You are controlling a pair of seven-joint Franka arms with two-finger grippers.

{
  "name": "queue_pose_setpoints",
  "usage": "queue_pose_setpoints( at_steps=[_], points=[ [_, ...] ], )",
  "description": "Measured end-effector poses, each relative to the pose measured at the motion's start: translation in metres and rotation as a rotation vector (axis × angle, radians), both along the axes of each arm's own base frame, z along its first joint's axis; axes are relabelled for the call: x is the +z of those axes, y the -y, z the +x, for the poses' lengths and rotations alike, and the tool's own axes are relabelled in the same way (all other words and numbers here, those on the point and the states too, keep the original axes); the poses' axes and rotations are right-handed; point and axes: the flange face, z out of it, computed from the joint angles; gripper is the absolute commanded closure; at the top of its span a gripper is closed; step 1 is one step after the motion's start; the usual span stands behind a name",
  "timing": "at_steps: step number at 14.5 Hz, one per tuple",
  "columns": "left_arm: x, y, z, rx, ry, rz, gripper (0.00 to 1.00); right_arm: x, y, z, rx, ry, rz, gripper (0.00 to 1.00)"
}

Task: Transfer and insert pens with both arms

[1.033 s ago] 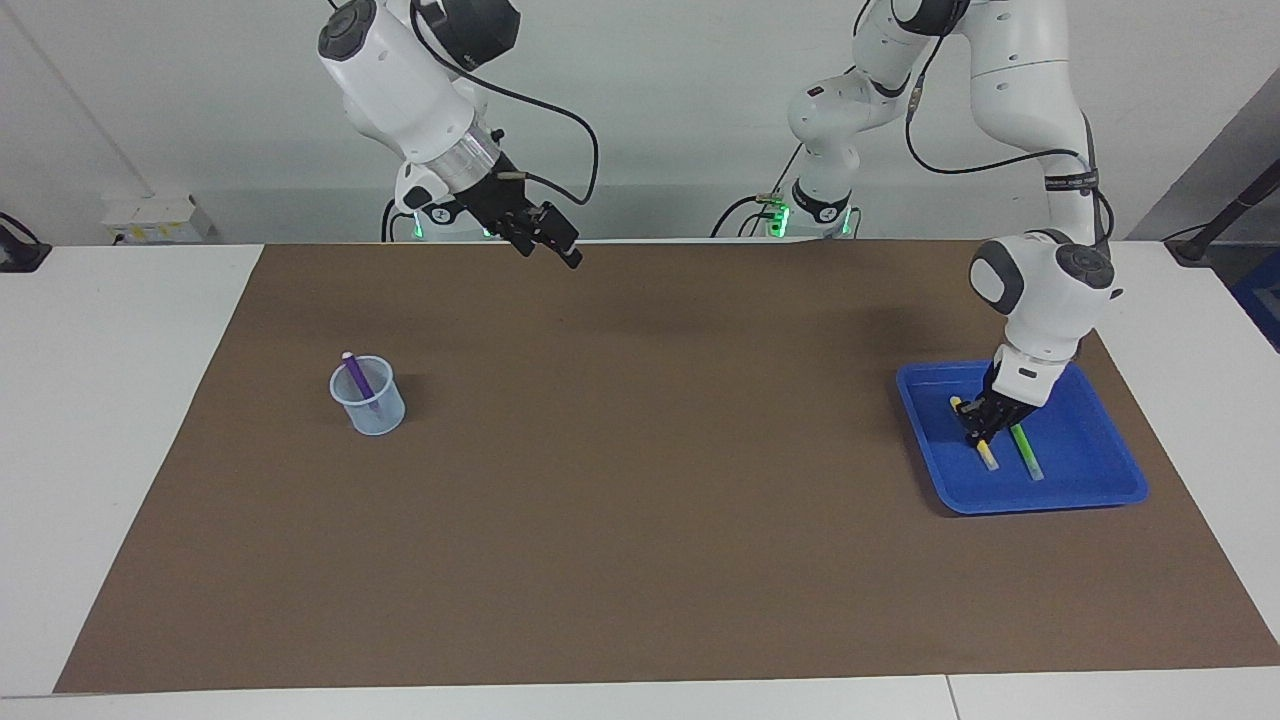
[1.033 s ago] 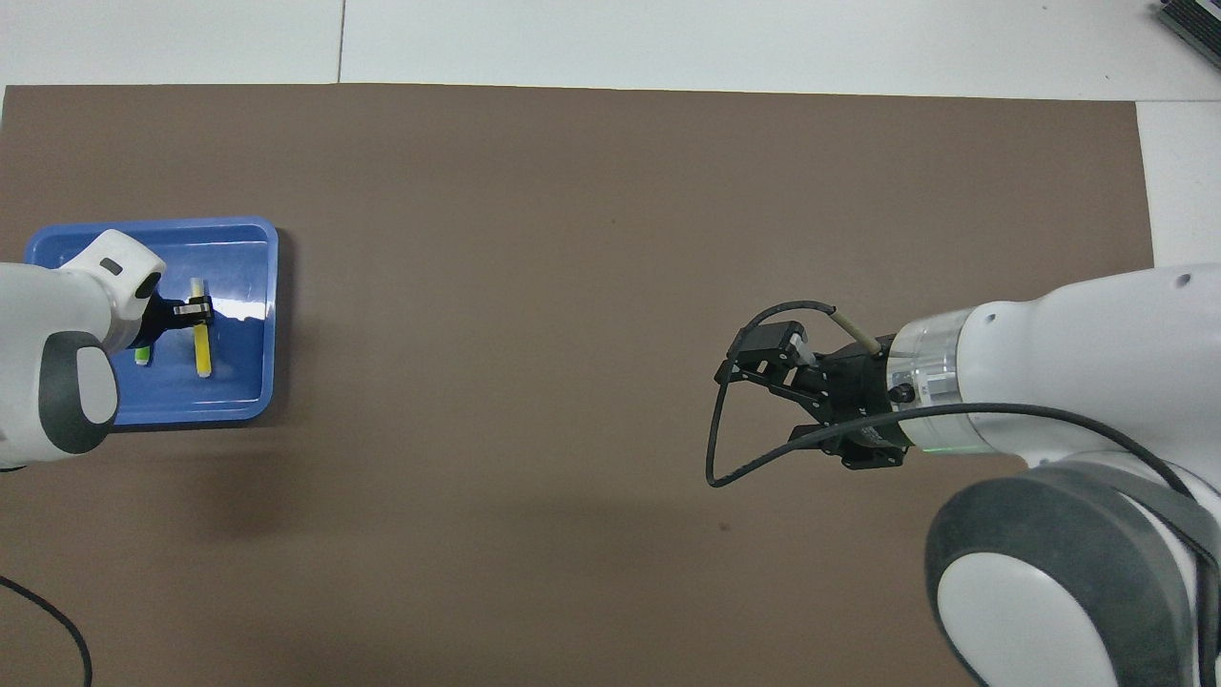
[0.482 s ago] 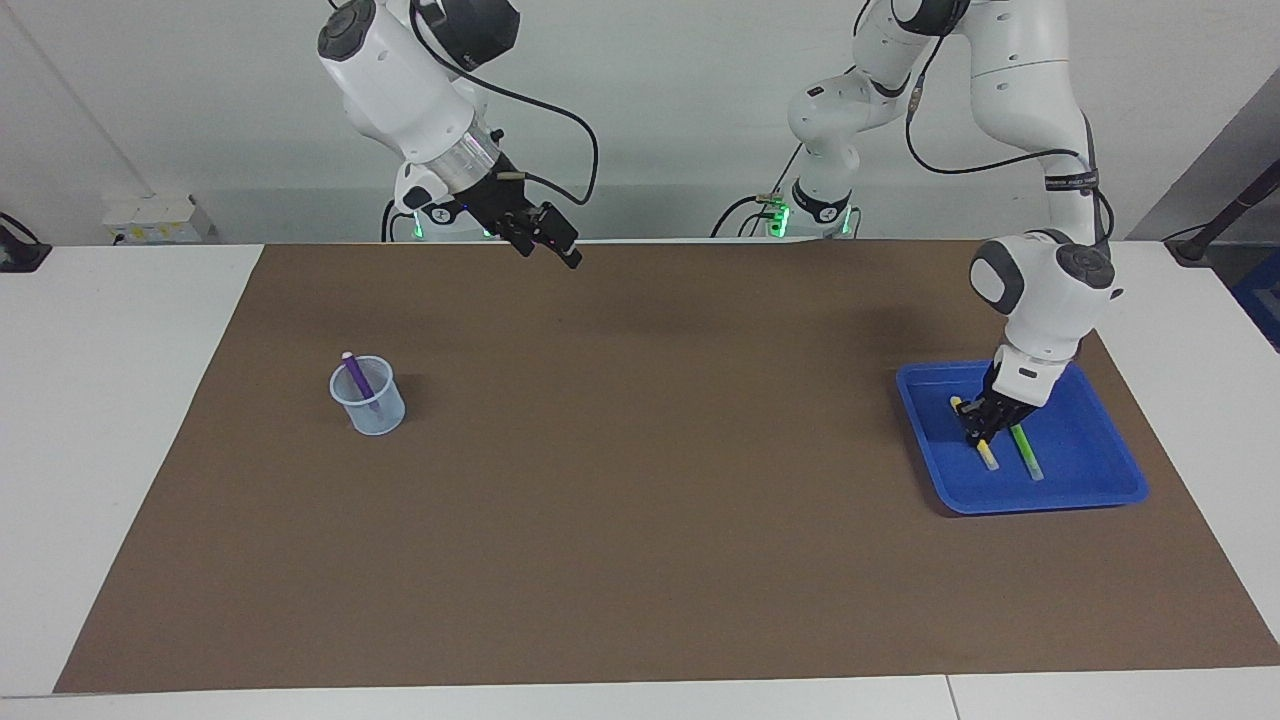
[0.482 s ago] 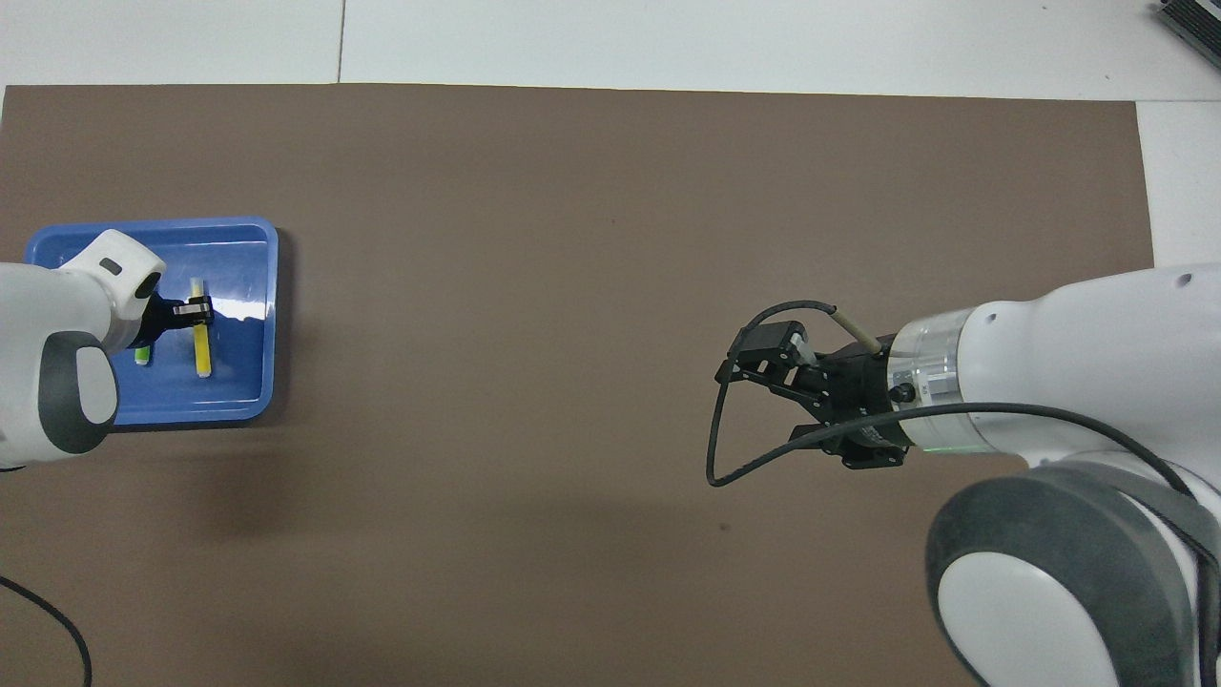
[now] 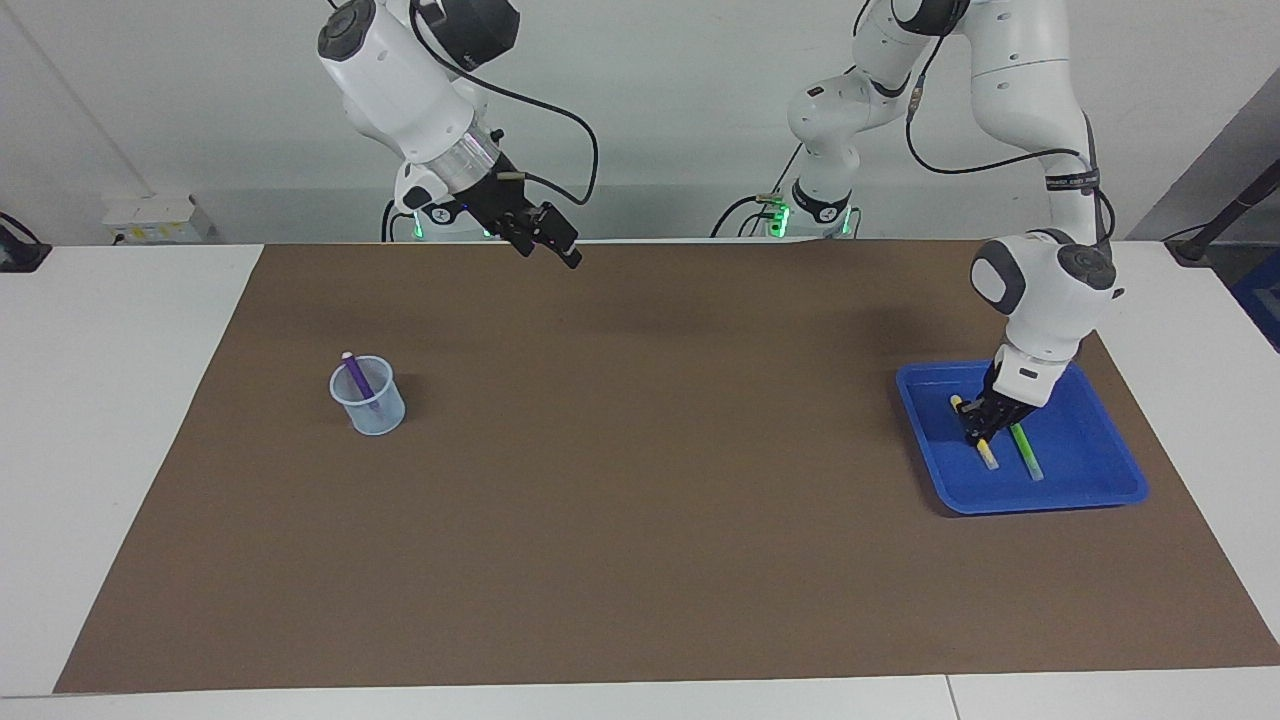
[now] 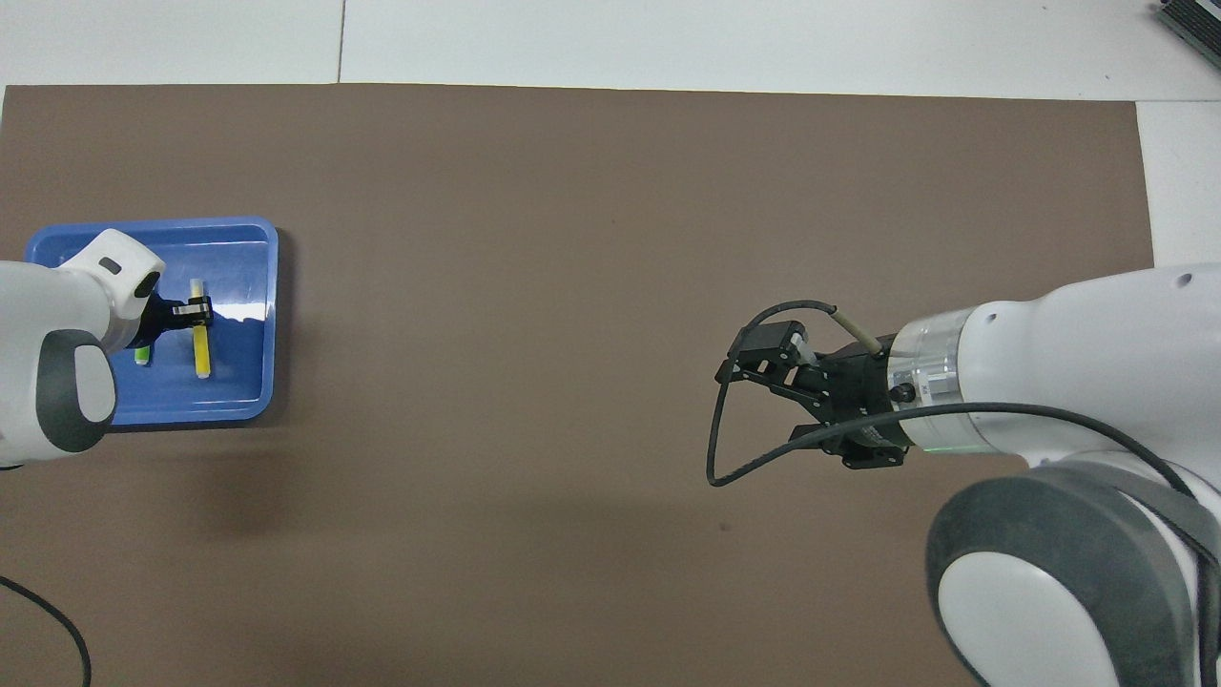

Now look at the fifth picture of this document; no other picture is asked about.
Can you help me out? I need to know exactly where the black tripod pole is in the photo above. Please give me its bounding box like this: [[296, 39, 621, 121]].
[[1165, 160, 1280, 266]]

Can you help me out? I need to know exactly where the white power strip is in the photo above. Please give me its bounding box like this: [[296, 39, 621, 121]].
[[103, 195, 213, 244]]

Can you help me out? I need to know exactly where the blue box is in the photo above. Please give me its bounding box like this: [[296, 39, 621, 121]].
[[1232, 250, 1280, 353]]

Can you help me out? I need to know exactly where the green pen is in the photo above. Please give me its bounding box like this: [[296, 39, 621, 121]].
[[1009, 423, 1045, 482]]

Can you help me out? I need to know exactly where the yellow pen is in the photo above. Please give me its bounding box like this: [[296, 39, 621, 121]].
[[949, 395, 1002, 472]]

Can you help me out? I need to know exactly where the black clamp stand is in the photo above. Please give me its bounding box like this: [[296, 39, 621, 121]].
[[0, 212, 53, 273]]

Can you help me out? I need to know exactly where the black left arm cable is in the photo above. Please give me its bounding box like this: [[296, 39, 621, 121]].
[[850, 0, 1119, 301]]

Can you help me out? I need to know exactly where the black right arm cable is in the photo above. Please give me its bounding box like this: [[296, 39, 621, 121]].
[[408, 0, 601, 208]]

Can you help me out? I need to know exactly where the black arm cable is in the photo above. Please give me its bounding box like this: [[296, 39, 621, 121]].
[[408, 0, 601, 208], [850, 0, 1119, 301]]

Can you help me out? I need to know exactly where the purple pen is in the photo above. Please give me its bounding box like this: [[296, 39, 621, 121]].
[[341, 351, 386, 421]]

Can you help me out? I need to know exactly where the blue plastic tray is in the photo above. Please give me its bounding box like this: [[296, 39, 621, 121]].
[[896, 358, 1149, 516]]

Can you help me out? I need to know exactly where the brown table mat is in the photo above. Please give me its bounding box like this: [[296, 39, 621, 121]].
[[55, 238, 1280, 694]]

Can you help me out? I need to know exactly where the translucent plastic cup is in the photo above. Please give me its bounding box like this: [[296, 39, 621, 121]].
[[330, 356, 407, 437]]

